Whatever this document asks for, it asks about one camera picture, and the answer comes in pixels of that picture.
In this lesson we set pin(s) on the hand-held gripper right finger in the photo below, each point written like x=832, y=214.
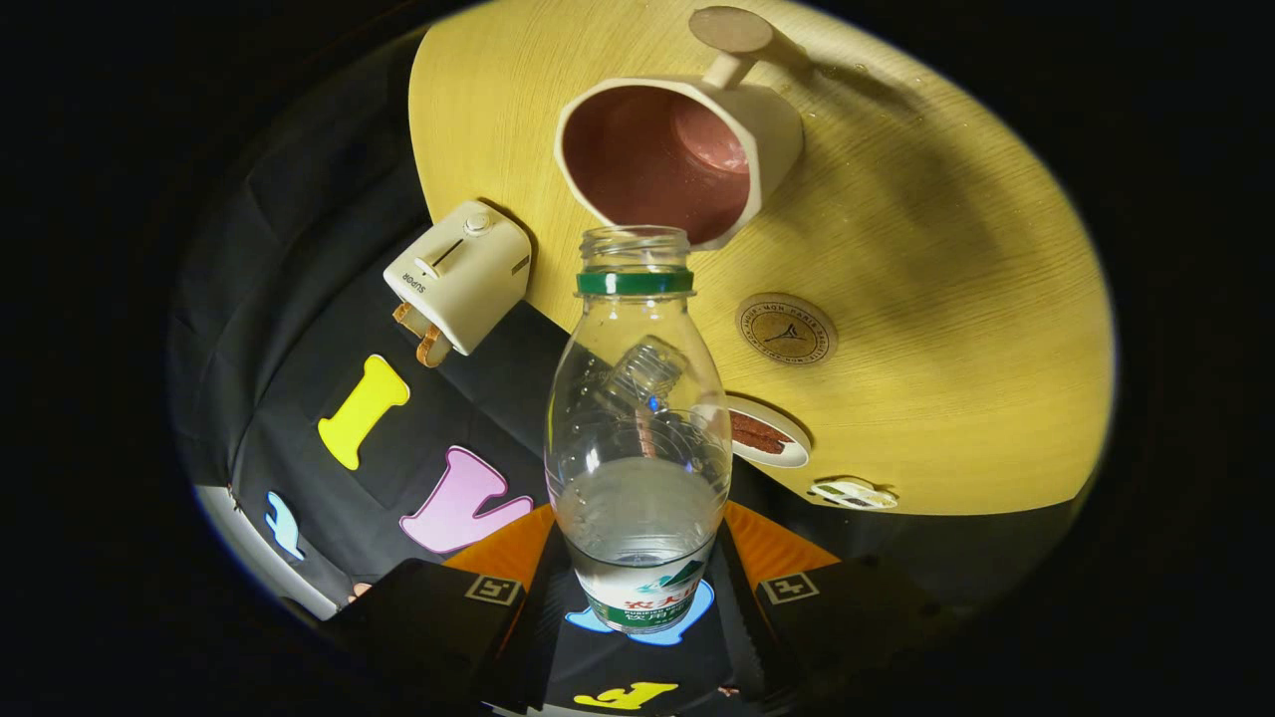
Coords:
x=739, y=637

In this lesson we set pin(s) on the clear plastic juice bottle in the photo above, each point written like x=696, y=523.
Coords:
x=637, y=498

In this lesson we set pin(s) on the round cork coaster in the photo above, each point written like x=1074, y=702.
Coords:
x=787, y=329

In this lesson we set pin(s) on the black backdrop cloth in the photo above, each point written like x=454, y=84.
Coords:
x=299, y=249

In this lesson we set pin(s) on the wooden table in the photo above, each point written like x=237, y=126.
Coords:
x=946, y=299

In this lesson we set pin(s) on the grey round plate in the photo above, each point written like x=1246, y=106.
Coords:
x=792, y=456

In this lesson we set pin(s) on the toasted bread slice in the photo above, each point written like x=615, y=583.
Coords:
x=430, y=349

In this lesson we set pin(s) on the white divided grain tray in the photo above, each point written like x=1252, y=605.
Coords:
x=852, y=494

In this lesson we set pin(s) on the red meat piece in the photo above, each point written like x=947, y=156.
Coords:
x=759, y=434

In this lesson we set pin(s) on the white toaster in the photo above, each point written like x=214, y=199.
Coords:
x=463, y=274

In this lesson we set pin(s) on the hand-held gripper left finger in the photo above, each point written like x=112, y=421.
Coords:
x=538, y=637

